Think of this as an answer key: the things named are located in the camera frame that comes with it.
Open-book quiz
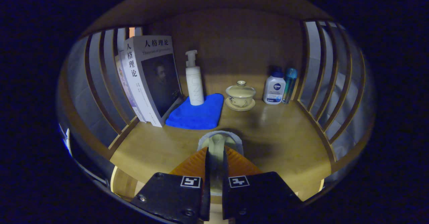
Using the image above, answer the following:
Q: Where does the wooden cabinet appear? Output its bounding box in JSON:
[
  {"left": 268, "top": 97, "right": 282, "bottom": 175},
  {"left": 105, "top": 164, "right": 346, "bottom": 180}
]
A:
[{"left": 57, "top": 0, "right": 374, "bottom": 204}]

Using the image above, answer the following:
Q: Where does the wooden countertop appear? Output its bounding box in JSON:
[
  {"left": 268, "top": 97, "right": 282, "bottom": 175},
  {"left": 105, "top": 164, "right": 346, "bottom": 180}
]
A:
[{"left": 110, "top": 93, "right": 332, "bottom": 201}]

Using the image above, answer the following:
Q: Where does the blue folded cloth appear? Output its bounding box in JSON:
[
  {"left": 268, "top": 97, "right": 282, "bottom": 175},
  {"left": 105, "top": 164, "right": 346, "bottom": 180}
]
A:
[{"left": 165, "top": 93, "right": 224, "bottom": 130}]

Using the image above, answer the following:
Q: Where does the teal slim bottle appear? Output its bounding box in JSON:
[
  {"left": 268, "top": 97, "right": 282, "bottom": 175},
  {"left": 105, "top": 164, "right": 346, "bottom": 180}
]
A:
[{"left": 282, "top": 68, "right": 298, "bottom": 104}]

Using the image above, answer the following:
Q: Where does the thick white book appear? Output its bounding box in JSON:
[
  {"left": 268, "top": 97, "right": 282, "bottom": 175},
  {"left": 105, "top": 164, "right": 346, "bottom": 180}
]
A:
[{"left": 124, "top": 35, "right": 184, "bottom": 128}]

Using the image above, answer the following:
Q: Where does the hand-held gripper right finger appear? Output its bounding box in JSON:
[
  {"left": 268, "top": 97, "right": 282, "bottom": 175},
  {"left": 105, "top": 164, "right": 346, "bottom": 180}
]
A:
[{"left": 221, "top": 146, "right": 303, "bottom": 220}]

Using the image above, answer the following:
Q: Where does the white pump bottle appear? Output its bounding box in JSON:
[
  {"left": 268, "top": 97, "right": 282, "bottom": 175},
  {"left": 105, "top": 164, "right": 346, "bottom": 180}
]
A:
[{"left": 185, "top": 50, "right": 205, "bottom": 106}]

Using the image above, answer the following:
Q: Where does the white lotion bottle blue cap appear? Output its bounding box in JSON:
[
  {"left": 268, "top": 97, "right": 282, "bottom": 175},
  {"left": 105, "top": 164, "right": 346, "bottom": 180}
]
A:
[{"left": 263, "top": 66, "right": 286, "bottom": 105}]

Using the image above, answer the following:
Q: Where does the beige lidded tea cup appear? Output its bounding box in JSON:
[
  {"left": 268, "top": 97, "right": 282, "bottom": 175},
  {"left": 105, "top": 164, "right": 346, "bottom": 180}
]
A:
[{"left": 226, "top": 80, "right": 256, "bottom": 108}]

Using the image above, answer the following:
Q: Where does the grey scrub brush pale handle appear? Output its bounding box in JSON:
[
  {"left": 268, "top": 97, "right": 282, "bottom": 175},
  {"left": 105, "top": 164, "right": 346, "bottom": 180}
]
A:
[{"left": 197, "top": 130, "right": 244, "bottom": 194}]

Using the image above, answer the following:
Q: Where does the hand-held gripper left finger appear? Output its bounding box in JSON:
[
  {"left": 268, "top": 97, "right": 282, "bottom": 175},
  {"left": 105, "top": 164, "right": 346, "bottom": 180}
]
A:
[{"left": 130, "top": 146, "right": 211, "bottom": 224}]

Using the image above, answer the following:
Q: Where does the thin pale purple book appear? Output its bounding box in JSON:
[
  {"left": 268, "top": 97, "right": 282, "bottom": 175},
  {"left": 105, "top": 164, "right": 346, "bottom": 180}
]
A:
[{"left": 115, "top": 54, "right": 146, "bottom": 123}]

